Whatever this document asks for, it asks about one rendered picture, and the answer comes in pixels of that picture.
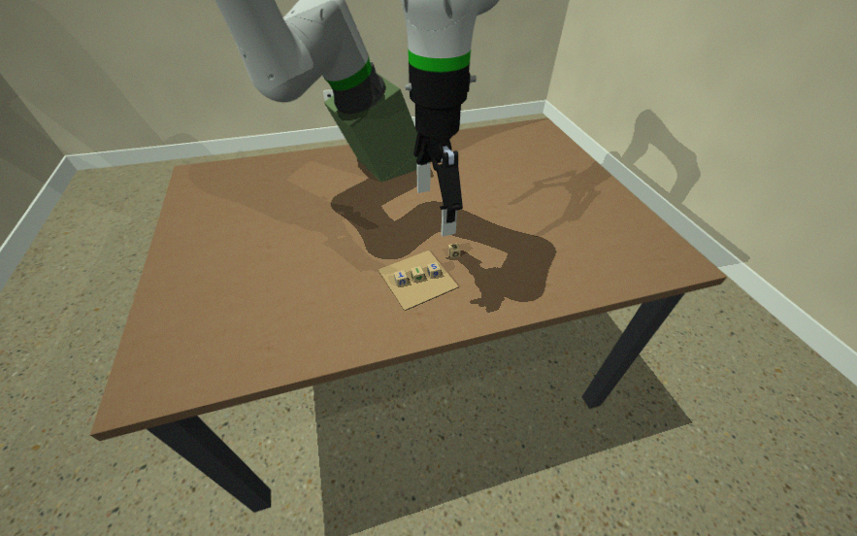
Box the tan mat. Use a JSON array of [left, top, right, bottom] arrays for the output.
[[379, 251, 458, 311]]

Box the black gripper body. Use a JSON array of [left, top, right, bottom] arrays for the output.
[[415, 104, 461, 163]]

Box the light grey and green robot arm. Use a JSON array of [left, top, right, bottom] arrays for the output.
[[215, 0, 499, 114]]

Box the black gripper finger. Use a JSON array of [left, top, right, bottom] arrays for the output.
[[428, 143, 463, 237], [413, 132, 432, 193]]

